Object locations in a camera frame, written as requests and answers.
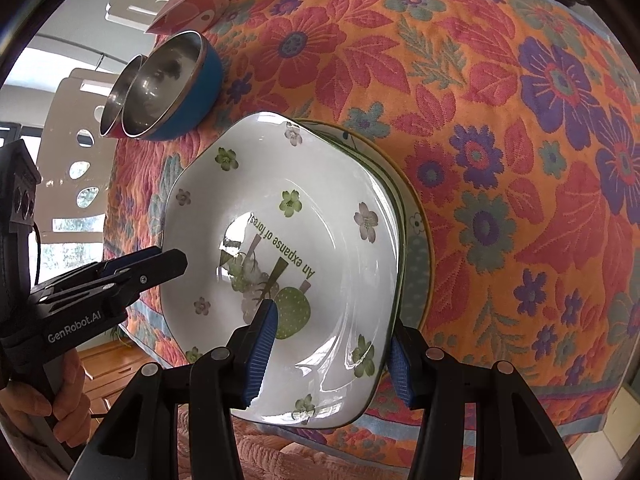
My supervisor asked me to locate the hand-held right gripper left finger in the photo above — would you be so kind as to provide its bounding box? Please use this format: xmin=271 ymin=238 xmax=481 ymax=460
xmin=82 ymin=299 xmax=279 ymax=480

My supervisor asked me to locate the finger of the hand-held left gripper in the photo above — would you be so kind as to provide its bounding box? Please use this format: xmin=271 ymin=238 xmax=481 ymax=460
xmin=27 ymin=249 xmax=189 ymax=312
xmin=100 ymin=246 xmax=163 ymax=273

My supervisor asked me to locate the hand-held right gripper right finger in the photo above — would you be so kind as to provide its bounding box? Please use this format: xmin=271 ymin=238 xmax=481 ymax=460
xmin=389 ymin=327 xmax=583 ymax=480

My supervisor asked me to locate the round blue leaf plate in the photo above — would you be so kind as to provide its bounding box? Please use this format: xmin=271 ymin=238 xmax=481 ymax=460
xmin=310 ymin=120 xmax=433 ymax=331

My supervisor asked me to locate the red steel bowl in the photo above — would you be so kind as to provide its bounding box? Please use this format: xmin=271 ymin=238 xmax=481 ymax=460
xmin=99 ymin=54 xmax=151 ymax=138

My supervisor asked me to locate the blue steel bowl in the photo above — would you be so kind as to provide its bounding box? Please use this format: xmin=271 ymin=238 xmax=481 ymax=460
xmin=121 ymin=31 xmax=224 ymax=142

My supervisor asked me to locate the pink dotted bowl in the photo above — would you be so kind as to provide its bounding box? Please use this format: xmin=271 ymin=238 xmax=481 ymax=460
xmin=146 ymin=0 xmax=228 ymax=36

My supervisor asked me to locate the person's left hand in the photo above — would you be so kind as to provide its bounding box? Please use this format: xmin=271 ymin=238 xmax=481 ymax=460
xmin=0 ymin=347 xmax=95 ymax=463

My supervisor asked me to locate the orange floral table mat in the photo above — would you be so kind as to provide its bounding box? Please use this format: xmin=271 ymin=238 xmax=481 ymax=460
xmin=102 ymin=0 xmax=640 ymax=471

